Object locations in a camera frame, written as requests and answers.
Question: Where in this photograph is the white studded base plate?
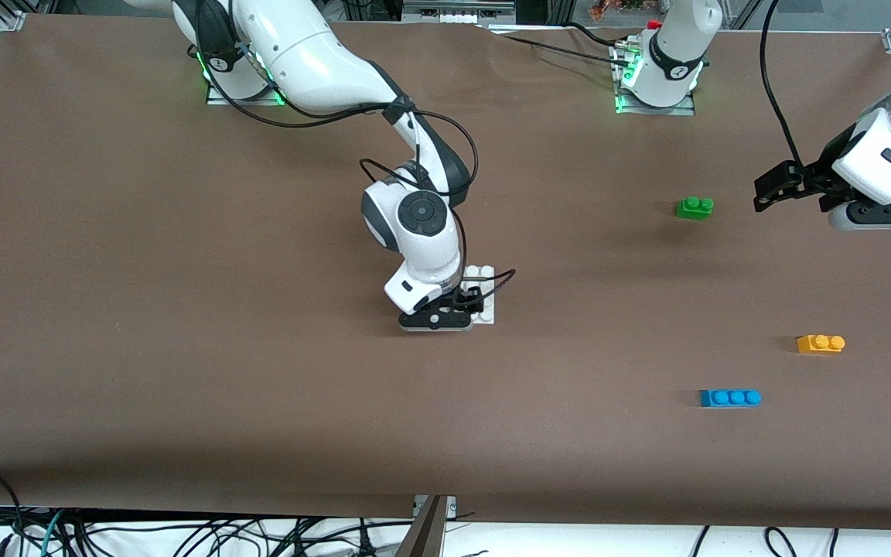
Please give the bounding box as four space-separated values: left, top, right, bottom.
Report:
461 265 497 325

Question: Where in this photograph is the yellow two-stud block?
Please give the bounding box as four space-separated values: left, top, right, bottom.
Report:
797 334 846 355

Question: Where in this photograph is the blue three-stud block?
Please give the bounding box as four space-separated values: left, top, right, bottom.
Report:
699 389 763 408

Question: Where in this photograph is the dark table support beam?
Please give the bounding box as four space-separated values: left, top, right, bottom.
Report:
395 495 446 557

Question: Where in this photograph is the brown table cover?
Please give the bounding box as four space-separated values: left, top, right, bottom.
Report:
0 14 891 531

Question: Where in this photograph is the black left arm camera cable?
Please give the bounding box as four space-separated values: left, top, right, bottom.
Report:
760 0 808 167

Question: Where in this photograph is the silver metal bracket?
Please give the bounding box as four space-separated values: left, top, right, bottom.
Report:
413 495 458 518

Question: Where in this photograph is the aluminium frame profile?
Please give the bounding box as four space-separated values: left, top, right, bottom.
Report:
401 0 517 26

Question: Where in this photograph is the black floor cable bundle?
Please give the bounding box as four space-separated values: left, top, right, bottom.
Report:
0 507 415 557

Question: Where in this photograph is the teal cable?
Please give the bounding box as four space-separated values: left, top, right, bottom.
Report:
37 509 66 557

